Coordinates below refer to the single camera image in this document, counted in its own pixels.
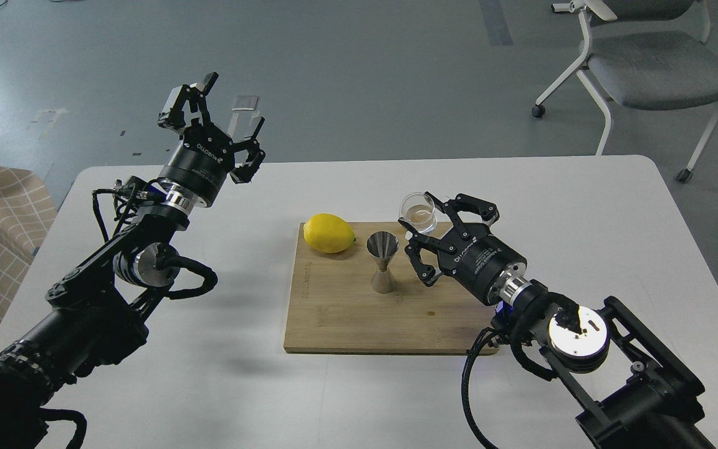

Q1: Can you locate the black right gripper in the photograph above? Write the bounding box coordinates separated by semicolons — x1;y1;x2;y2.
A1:
398;193;528;306

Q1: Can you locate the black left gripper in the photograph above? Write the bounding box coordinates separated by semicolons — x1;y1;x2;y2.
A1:
158;72;266;207

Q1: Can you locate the clear glass measuring cup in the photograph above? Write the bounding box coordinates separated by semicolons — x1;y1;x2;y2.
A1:
399;191;437;234

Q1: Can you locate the steel double jigger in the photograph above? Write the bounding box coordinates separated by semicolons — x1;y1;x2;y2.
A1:
366;231;399;294

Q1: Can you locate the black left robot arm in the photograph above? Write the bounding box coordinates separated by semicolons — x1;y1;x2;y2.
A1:
0;73;265;448

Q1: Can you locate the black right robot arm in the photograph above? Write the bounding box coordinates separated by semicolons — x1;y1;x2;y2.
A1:
398;191;713;448

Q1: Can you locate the wooden cutting board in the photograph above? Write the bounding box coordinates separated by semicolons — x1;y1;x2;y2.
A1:
283;222;495;355

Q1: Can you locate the yellow lemon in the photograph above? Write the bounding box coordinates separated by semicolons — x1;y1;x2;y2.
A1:
303;213;356;254

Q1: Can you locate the grey office chair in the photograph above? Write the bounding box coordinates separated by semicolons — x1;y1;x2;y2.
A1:
531;1;718;183

